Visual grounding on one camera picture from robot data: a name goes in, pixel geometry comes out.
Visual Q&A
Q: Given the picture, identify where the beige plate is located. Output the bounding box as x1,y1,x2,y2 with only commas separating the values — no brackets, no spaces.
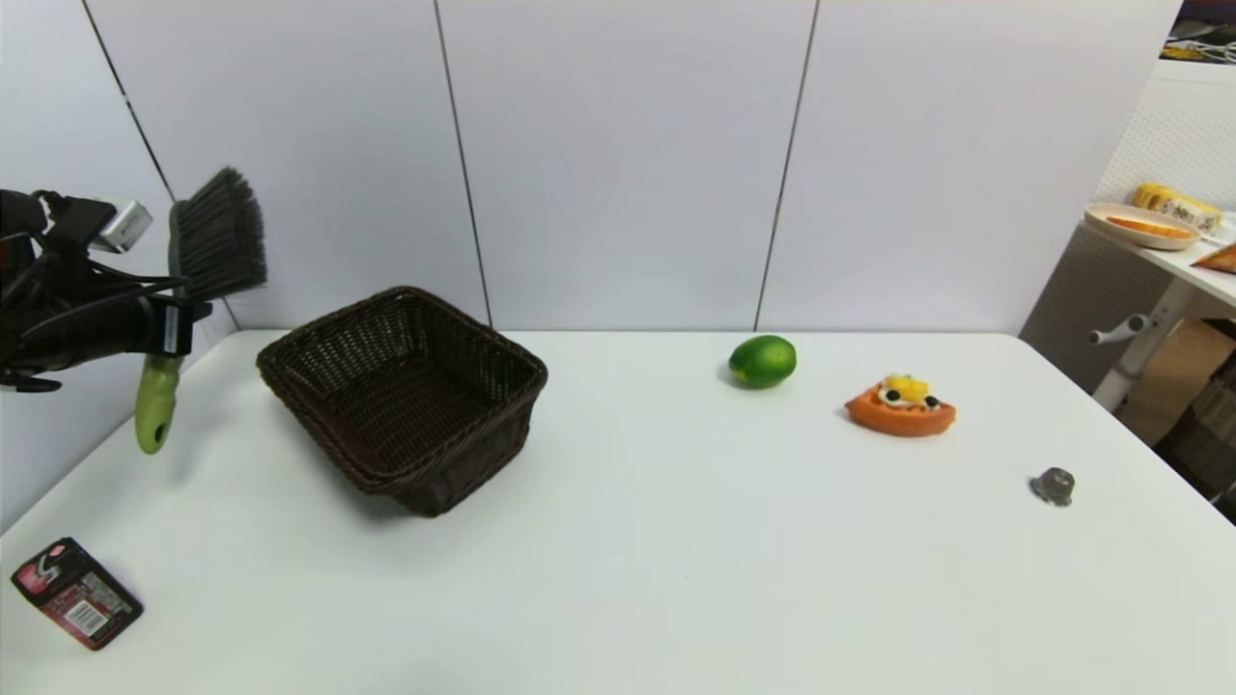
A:
1083,201,1202,252

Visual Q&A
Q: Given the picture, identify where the white side table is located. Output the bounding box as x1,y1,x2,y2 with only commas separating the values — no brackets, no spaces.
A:
1077,212,1236,416

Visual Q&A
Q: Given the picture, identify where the white perforated partition panel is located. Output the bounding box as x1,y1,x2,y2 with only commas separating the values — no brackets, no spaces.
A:
1017,58,1236,392

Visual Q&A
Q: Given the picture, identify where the green lime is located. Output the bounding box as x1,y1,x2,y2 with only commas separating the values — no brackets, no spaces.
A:
727,334,799,390

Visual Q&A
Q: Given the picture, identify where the yellow corn package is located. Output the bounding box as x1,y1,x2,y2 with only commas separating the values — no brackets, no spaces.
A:
1132,181,1224,232

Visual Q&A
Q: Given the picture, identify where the brown cardboard box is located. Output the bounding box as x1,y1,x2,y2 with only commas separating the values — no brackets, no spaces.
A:
1115,319,1236,450

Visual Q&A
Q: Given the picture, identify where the white table crank handle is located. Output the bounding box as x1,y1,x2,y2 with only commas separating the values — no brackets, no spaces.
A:
1088,313,1157,347

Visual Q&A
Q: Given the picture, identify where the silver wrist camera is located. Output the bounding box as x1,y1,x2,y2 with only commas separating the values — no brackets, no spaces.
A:
93,199,155,255

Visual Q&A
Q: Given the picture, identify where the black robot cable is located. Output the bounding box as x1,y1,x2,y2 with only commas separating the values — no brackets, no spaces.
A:
0,191,186,339

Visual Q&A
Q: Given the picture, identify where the small grey metal cap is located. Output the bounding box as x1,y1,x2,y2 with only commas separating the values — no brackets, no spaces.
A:
1027,466,1077,508

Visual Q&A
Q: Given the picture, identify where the orange toy food slice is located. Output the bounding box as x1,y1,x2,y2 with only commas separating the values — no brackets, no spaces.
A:
844,374,958,438

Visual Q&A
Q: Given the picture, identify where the grey brush with green handle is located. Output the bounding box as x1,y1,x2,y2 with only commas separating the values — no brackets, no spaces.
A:
133,166,268,456

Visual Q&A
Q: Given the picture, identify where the black red gum box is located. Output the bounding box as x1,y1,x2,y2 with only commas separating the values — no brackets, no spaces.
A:
11,537,145,652

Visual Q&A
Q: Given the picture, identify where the dark brown wicker basket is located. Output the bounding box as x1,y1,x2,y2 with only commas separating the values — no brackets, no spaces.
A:
256,286,549,517

